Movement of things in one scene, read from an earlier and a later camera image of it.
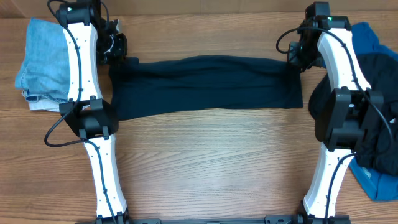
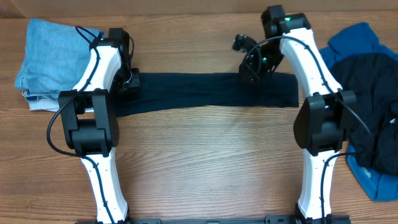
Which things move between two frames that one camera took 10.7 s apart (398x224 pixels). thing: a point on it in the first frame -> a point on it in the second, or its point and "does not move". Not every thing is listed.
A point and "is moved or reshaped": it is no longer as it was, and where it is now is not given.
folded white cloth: (44, 104) does not move
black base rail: (269, 219) does not move
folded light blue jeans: (45, 73) does not move
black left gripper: (122, 52) -> (134, 86)
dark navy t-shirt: (203, 81) is moved or reshaped
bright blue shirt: (382, 188) does not move
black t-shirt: (379, 149) does not move
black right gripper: (296, 58) -> (249, 72)
